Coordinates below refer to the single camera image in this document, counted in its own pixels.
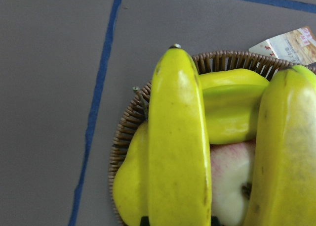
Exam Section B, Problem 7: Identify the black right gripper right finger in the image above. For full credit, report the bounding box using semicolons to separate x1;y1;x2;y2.
211;216;220;226

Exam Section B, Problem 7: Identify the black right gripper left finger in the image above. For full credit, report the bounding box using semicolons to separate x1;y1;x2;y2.
140;216;149;226

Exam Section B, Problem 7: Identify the yellow pear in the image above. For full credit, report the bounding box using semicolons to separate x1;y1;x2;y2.
113;121;148;226

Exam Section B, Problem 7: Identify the yellow banana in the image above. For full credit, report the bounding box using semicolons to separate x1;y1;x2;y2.
148;45;211;226
243;68;316;226

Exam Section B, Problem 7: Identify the small printed card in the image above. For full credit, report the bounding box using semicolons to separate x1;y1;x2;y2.
249;26;316;65

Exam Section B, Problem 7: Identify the brown wicker basket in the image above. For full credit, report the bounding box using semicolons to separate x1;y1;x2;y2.
108;50;316;226

